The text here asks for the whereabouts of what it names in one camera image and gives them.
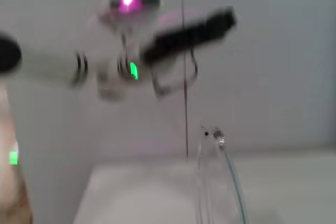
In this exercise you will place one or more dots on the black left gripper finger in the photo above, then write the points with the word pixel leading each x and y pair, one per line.
pixel 221 20

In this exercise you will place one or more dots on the clear plastic glasses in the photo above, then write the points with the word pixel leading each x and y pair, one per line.
pixel 218 134

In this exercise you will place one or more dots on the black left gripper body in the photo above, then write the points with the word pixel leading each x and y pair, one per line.
pixel 173 43

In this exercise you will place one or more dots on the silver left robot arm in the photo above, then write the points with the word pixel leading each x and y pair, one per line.
pixel 47 64

